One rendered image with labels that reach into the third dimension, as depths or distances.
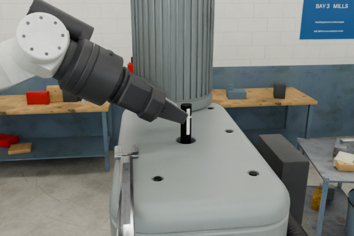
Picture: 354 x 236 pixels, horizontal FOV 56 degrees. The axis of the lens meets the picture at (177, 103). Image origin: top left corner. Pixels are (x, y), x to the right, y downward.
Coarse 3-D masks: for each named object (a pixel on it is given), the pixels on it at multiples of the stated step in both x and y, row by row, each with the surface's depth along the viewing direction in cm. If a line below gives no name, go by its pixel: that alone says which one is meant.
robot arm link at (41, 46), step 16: (32, 16) 44; (48, 16) 45; (64, 16) 50; (16, 32) 43; (32, 32) 43; (48, 32) 44; (64, 32) 46; (80, 32) 51; (16, 48) 45; (32, 48) 43; (48, 48) 44; (64, 48) 45; (80, 48) 49; (96, 48) 50; (32, 64) 47; (48, 64) 47; (64, 64) 48; (80, 64) 48; (64, 80) 49; (80, 80) 49
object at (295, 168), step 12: (264, 144) 102; (276, 144) 100; (288, 144) 100; (264, 156) 103; (276, 156) 94; (288, 156) 92; (300, 156) 92; (276, 168) 94; (288, 168) 90; (300, 168) 90; (288, 180) 91; (300, 180) 92; (300, 192) 93; (300, 204) 94; (300, 216) 95
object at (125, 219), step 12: (120, 156) 54; (132, 156) 54; (120, 168) 50; (132, 168) 50; (120, 180) 47; (132, 180) 47; (120, 192) 44; (132, 192) 44; (120, 204) 41; (132, 204) 41; (120, 216) 39; (132, 216) 39; (120, 228) 37; (132, 228) 37
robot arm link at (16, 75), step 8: (8, 40) 51; (0, 48) 50; (8, 48) 51; (0, 56) 50; (8, 56) 51; (0, 64) 50; (8, 64) 50; (16, 64) 51; (0, 72) 49; (8, 72) 50; (16, 72) 51; (24, 72) 52; (0, 80) 49; (8, 80) 50; (16, 80) 51; (24, 80) 52; (0, 88) 48
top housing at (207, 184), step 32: (128, 128) 68; (160, 128) 68; (192, 128) 68; (224, 128) 68; (160, 160) 54; (192, 160) 54; (224, 160) 54; (256, 160) 54; (160, 192) 45; (192, 192) 45; (224, 192) 45; (256, 192) 45; (288, 192) 48; (160, 224) 42; (192, 224) 42; (224, 224) 42; (256, 224) 43
